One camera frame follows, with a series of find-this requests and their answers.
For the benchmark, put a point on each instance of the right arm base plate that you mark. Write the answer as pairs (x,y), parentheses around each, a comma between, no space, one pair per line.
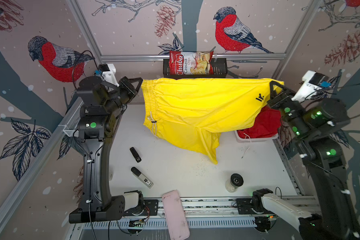
(245,207)

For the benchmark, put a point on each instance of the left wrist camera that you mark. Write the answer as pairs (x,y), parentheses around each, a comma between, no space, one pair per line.
(108,73)

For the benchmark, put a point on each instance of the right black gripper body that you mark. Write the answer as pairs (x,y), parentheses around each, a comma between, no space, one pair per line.
(292,115)

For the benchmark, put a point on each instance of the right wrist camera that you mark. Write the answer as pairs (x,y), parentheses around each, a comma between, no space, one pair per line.
(313,83)

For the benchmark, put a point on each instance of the yellow shorts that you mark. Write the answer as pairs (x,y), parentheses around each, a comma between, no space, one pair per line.
(191,114)

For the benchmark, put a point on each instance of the jar with black lid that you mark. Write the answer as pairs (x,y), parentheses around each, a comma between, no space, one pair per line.
(234,182)

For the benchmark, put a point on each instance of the red shorts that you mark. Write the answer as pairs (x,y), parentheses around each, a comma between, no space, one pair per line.
(266,125)

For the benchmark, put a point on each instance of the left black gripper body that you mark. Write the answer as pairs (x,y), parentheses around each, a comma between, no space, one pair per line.
(123,94)

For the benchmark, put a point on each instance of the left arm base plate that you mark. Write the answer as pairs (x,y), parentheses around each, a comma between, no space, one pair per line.
(148,208)

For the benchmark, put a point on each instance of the red cassava chips bag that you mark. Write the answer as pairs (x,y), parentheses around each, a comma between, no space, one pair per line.
(190,63)

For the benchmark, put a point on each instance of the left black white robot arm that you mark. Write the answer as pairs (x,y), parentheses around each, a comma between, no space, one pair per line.
(104,104)

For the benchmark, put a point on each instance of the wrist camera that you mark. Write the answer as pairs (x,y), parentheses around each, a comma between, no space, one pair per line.
(313,83)
(108,73)

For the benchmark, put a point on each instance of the white plastic basket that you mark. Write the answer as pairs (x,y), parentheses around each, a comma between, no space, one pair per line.
(253,140)

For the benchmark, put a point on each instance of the white wire wall basket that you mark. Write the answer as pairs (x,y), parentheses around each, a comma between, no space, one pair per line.
(72,118)

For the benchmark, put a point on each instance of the grey white remote device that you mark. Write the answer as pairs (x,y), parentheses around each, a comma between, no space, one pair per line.
(147,182)

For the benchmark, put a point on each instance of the black wall shelf basket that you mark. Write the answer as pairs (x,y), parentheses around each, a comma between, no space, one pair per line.
(219,68)

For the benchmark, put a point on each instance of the pink silicone case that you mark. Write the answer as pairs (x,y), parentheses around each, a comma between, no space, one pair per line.
(175,216)

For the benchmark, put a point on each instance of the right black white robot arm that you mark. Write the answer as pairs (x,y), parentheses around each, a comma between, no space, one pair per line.
(325,162)

